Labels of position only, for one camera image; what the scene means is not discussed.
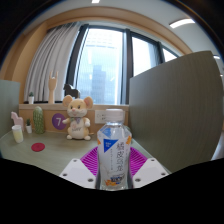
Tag round purple sign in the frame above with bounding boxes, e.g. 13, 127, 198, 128
51, 112, 68, 131

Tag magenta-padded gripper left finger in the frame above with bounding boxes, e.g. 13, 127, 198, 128
59, 145, 101, 190

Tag small plant in white pot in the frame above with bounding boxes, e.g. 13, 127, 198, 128
25, 118, 33, 135
27, 91, 35, 105

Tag light grey curtain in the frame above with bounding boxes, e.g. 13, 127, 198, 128
23, 21, 83, 103

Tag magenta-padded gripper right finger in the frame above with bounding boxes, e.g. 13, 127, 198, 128
127, 146, 170, 190

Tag white wall socket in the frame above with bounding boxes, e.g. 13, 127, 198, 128
94, 109, 108, 125

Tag beige plush mouse toy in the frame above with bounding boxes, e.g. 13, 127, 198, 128
61, 94, 94, 141

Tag wooden hand model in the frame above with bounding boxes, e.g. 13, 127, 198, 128
47, 69, 59, 105

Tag dark framed window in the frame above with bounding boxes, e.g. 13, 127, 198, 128
65, 23, 181, 105

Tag ceiling lights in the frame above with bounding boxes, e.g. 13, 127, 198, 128
91, 0, 222, 60

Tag green desk partition panel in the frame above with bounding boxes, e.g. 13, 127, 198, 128
128, 50, 224, 174
0, 79, 22, 138

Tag tall green cactus figure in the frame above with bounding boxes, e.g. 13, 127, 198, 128
32, 105, 46, 135

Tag flat round red coaster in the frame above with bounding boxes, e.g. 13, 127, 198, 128
31, 142, 46, 153

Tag clear plastic drink bottle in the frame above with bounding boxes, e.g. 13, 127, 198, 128
96, 108, 133, 191

